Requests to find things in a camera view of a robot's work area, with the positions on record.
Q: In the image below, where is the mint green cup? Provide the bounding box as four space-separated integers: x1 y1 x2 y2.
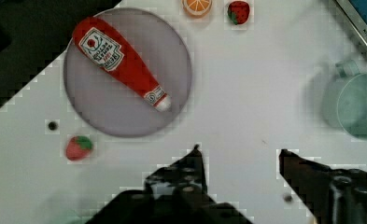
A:
321 60 367 139

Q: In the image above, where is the orange slice toy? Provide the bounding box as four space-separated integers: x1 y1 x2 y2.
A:
182 0 212 18

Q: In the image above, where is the red plush ketchup bottle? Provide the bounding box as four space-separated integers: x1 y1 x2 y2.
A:
72 17 172 112

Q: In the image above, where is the light red strawberry toy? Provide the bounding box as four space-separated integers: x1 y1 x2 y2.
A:
65 135 93 161

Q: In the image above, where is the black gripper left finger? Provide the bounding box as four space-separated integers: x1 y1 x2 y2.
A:
85 146 253 224

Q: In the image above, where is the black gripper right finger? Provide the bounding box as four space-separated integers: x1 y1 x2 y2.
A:
278 149 367 224

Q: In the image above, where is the dark red strawberry toy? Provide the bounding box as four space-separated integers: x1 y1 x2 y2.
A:
227 1 251 25

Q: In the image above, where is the grey round plate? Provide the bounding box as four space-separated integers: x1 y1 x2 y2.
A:
64 7 193 138

